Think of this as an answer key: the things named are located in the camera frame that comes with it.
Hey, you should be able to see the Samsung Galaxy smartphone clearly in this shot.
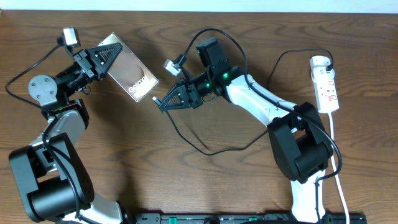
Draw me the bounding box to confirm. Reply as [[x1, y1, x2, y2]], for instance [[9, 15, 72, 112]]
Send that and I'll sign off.
[[98, 33, 159, 102]]

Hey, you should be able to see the black charging cable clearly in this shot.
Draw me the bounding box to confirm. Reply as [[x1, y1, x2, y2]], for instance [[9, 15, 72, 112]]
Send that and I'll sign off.
[[151, 48, 335, 156]]

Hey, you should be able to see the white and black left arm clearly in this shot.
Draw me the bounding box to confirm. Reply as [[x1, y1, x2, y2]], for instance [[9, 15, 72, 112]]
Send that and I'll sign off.
[[9, 43, 136, 223]]

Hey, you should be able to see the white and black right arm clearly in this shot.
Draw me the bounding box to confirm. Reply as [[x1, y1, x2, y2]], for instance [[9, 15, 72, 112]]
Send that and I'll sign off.
[[154, 37, 333, 223]]

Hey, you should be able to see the white charger plug adapter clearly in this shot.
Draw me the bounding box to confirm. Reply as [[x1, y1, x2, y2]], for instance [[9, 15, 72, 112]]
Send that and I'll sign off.
[[310, 55, 331, 71]]

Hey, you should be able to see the white power strip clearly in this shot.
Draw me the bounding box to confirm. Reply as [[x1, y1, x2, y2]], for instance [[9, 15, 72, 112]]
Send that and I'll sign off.
[[311, 67, 339, 114]]

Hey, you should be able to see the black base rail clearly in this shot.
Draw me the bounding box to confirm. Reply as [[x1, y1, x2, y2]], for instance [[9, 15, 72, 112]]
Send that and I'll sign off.
[[135, 212, 368, 224]]

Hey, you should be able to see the white power strip cord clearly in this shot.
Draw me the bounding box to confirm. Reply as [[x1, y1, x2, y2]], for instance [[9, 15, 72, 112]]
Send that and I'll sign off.
[[328, 112, 351, 224]]

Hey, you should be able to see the black right camera cable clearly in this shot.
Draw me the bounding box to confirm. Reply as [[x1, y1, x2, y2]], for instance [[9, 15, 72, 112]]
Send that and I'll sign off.
[[174, 27, 343, 224]]

